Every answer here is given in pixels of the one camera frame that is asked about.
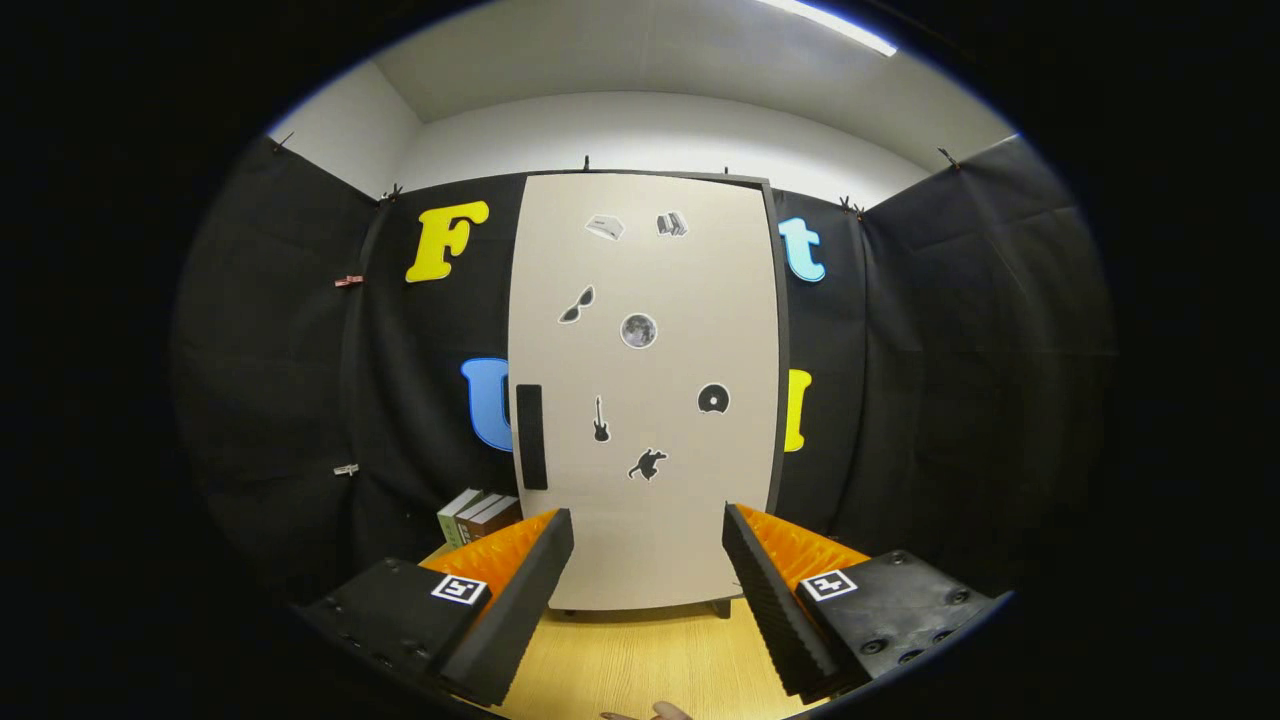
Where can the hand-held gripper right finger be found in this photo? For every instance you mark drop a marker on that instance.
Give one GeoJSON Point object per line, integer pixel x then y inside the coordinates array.
{"type": "Point", "coordinates": [765, 590]}

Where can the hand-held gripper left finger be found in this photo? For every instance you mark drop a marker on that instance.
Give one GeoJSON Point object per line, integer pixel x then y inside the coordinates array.
{"type": "Point", "coordinates": [530, 590]}

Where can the dark brown book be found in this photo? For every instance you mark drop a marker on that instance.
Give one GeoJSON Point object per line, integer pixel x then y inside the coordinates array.
{"type": "Point", "coordinates": [470, 515]}

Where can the green book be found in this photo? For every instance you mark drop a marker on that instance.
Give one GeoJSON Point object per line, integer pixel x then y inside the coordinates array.
{"type": "Point", "coordinates": [452, 525]}

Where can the dark grey cabinet body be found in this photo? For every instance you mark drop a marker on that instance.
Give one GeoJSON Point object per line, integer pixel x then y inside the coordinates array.
{"type": "Point", "coordinates": [783, 350]}

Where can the black backdrop cloth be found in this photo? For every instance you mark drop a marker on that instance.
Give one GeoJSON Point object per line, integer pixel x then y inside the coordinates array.
{"type": "Point", "coordinates": [280, 400]}

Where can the long ceiling light strip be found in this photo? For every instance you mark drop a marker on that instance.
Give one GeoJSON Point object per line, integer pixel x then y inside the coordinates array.
{"type": "Point", "coordinates": [850, 30]}

